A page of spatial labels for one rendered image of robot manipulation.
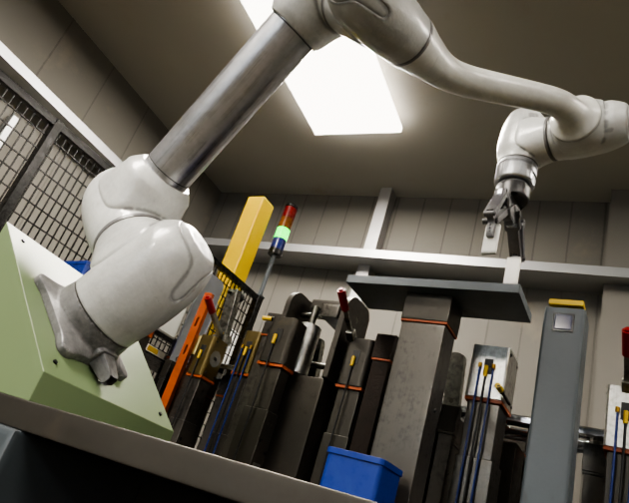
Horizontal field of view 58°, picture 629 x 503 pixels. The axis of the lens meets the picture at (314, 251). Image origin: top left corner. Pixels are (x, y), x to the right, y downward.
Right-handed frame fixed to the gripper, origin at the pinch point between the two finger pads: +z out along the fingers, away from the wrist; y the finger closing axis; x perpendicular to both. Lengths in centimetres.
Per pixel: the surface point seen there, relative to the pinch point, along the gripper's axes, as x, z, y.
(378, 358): 26.6, 21.2, 4.5
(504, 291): -5.0, 10.3, -7.9
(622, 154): 17, -177, 183
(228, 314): 82, 12, 5
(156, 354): 116, 24, 11
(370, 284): 23.1, 10.2, -10.9
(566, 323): -15.4, 14.5, -3.6
